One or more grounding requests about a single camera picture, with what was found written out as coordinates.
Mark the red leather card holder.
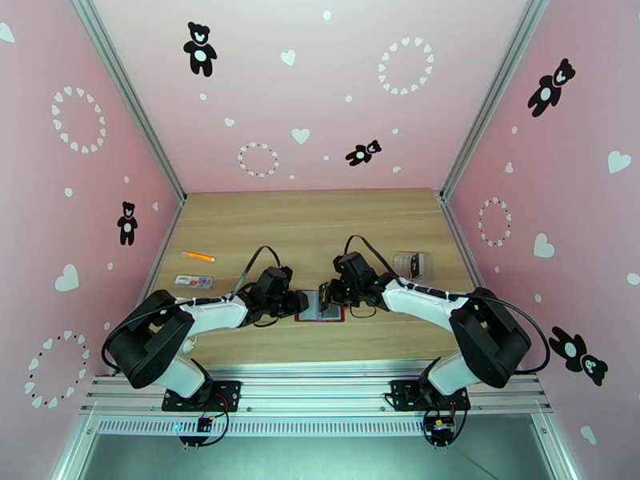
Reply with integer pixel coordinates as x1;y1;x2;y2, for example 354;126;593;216
294;289;347;324

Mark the clear acrylic card box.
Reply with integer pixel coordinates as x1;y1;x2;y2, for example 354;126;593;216
393;250;432;281

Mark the small white eraser packet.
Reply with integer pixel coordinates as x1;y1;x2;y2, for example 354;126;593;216
174;274;215;289

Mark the perforated metal strip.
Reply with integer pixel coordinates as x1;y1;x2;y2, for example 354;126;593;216
94;415;543;438

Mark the circuit board with yellow connector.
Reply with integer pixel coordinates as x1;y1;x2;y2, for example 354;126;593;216
423;413;457;445

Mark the black teddy bear sticker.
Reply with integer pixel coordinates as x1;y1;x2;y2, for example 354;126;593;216
182;21;218;78

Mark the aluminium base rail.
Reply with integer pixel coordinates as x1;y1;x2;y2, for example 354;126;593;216
78;361;554;418

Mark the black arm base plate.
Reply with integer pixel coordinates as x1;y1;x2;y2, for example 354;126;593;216
161;379;242;413
390;379;472;413

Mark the aluminium frame post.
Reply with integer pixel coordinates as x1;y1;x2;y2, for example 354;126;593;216
67;0;189;205
438;0;556;202

